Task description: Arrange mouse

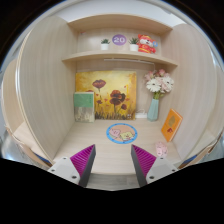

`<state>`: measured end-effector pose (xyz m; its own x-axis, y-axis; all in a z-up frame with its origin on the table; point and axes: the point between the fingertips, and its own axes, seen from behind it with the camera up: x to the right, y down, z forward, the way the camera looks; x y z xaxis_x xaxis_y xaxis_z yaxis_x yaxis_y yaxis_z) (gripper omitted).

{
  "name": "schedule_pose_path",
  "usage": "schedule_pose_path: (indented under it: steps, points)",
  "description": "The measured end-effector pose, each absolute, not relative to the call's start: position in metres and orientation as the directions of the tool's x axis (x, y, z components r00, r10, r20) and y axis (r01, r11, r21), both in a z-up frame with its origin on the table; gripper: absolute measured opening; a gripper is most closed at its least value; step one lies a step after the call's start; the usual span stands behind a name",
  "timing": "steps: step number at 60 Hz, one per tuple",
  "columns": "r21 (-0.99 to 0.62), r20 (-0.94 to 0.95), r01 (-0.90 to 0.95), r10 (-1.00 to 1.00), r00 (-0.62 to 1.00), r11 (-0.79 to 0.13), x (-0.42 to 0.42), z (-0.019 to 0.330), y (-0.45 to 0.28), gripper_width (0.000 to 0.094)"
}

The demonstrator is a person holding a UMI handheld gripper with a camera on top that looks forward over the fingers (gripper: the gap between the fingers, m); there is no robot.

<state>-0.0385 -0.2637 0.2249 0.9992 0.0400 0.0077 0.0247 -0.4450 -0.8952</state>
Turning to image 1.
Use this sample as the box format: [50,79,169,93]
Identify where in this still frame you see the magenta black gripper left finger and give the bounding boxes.
[48,145,96,187]

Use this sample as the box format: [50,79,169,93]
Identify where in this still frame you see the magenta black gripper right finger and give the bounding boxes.
[131,145,178,187]

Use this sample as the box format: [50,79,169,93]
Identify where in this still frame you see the pink computer mouse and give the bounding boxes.
[156,142,168,157]

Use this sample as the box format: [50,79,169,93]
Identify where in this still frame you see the round blue cartoon mouse pad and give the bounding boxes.
[106,123,138,144]

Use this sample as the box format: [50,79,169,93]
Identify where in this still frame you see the orange book with leaf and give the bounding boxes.
[161,109,182,142]

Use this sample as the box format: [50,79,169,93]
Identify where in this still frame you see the white power strip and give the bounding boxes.
[135,111,147,119]

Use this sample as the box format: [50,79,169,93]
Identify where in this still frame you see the light blue vase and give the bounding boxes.
[147,99,159,121]

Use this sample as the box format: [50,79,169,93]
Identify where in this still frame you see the green book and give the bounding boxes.
[74,92,95,122]

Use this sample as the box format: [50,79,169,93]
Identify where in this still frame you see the yellow poppy flower painting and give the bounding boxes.
[75,70,137,120]

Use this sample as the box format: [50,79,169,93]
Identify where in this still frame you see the pink white flower bouquet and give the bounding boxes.
[144,69,174,100]

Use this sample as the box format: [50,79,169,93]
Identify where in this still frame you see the wooden desk hutch shelf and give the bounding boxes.
[1,13,224,171]

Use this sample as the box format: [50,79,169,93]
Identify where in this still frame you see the right small potted plant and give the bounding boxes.
[129,37,139,51]

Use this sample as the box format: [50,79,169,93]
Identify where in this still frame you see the small potted plant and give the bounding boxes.
[129,37,139,51]
[101,39,110,50]

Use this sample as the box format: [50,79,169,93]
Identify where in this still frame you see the red plush doll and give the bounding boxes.
[138,34,158,54]

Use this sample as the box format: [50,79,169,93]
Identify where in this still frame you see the left small potted plant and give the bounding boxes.
[101,39,110,50]

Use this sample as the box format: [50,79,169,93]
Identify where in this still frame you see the purple round number sign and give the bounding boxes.
[112,34,127,46]

